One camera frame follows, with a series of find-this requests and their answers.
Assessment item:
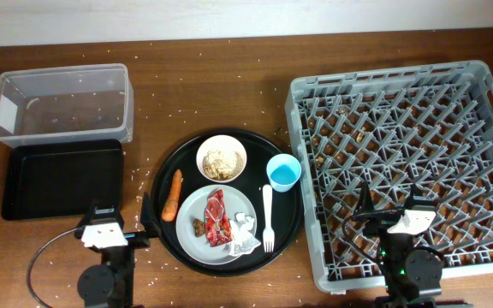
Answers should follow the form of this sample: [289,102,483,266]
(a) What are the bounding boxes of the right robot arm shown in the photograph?
[344,182,469,308]

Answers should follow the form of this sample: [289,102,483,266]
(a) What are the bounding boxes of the white plastic fork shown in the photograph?
[262,185,275,253]

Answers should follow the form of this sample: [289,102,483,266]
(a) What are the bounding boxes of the light blue cup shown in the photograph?
[266,153,302,193]

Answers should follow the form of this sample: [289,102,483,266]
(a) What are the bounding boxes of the brown food scrap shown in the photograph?
[192,219,205,238]

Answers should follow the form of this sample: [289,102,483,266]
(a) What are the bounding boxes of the black rectangular tray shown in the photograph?
[1,139,124,221]

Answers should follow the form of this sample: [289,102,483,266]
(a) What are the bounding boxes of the red snack wrapper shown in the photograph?
[205,189,233,247]

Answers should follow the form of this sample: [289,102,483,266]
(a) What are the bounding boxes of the clear plastic waste bin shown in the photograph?
[0,63,134,148]

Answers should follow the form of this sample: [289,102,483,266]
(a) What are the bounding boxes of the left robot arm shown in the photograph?
[75,193,161,307]

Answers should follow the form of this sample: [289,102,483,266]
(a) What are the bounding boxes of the round black serving tray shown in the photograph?
[148,128,303,276]

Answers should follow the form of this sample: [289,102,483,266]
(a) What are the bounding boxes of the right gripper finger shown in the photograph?
[358,181,374,212]
[403,184,437,212]

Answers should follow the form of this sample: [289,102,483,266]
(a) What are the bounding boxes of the rice and peanut leftovers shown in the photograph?
[202,150,244,181]

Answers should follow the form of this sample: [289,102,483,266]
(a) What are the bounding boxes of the grey dishwasher rack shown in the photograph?
[285,60,493,294]

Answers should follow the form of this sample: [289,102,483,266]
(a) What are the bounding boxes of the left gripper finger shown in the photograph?
[78,204,97,228]
[140,192,162,238]

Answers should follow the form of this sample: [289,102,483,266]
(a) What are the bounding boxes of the orange carrot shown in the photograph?
[161,169,183,222]

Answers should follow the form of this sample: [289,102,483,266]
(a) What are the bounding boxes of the white tissue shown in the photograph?
[229,212,261,257]

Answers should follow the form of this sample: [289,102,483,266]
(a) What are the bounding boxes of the grey plate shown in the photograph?
[175,185,257,265]

